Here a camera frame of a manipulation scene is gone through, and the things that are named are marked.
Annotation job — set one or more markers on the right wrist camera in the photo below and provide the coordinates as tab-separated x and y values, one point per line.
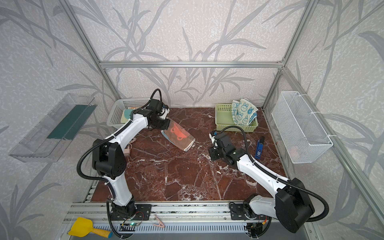
212	136

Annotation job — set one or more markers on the yellow plastic scoop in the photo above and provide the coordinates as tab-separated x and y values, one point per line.
82	227

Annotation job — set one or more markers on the green plastic basket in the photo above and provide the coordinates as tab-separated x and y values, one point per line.
223	119

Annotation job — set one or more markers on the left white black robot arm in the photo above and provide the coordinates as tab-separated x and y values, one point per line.
108	157

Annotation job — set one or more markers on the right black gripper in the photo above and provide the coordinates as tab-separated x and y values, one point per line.
216	151

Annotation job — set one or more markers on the blue marker pen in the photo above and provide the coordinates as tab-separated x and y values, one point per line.
260	145

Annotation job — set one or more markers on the teal rabbit pattern towel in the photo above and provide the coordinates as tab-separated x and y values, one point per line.
243	112

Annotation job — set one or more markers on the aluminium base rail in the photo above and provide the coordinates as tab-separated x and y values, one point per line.
202	217

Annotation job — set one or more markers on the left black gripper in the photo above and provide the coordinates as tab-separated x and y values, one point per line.
162	123

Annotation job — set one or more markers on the pink clothespin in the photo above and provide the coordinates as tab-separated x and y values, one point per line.
158	223

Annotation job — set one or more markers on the red orange towel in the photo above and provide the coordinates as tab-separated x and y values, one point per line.
178	136

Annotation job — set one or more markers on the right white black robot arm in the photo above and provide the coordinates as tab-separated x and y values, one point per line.
290	202

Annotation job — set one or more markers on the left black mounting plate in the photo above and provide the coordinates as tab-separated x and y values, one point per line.
141	212

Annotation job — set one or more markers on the teal and yellow towel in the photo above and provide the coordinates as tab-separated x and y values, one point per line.
126	115

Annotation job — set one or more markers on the white perforated plastic basket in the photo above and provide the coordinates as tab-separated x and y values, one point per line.
114	118

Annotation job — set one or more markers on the clear acrylic wall shelf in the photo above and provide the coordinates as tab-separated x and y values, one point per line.
49	139

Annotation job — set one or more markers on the black mounting plate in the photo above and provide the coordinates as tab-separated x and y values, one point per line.
141	212
241	211

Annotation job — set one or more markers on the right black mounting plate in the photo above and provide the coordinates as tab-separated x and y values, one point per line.
241	211

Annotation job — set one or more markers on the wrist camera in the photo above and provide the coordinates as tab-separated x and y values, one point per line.
212	136
165	111

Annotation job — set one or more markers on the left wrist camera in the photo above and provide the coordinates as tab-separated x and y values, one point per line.
165	111

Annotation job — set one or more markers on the white wire mesh basket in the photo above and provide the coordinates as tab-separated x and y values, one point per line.
303	136

